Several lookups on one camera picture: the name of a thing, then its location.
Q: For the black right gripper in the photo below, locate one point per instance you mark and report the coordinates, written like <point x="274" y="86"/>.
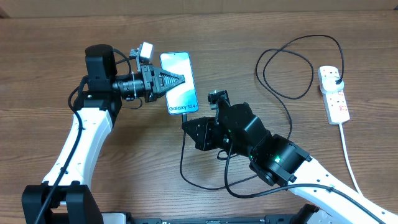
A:
<point x="202" y="135"/>

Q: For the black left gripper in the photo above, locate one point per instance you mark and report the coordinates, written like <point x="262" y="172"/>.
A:
<point x="153" y="84"/>

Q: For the blue Galaxy smartphone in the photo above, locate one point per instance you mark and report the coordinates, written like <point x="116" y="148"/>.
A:
<point x="183" y="98"/>

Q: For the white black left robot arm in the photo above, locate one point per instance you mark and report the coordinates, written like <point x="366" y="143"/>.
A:
<point x="64" y="196"/>

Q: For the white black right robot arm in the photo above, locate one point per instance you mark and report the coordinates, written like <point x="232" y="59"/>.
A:
<point x="279" y="162"/>

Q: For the white charger plug adapter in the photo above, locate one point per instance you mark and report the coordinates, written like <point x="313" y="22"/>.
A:
<point x="330" y="85"/>

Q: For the white power strip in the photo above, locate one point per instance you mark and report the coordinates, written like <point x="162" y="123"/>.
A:
<point x="335" y="103"/>

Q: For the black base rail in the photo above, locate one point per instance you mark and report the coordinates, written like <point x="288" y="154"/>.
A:
<point x="211" y="220"/>

